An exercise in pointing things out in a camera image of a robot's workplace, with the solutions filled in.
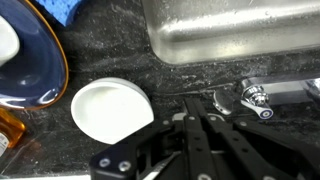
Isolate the dark blue plate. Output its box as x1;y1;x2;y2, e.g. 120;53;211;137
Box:
0;0;69;109

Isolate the stainless steel sink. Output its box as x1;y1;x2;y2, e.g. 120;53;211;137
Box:
141;0;320;64

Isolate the amber soap bottle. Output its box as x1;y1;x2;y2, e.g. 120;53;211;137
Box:
0;108;26;157

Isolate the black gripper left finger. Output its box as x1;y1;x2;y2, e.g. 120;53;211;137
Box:
89;98;215;180

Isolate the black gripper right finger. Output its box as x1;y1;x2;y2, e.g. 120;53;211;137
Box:
196;99;320;180

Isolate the chrome faucet handle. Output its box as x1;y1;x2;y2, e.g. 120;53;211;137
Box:
241;78;273;120

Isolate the chrome faucet base plate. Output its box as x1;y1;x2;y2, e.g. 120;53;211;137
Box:
213;74;320;115

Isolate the blue sponge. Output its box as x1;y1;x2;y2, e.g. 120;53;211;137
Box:
35;0;85;27

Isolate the white printed mug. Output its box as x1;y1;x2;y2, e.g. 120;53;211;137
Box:
0;16;20;66

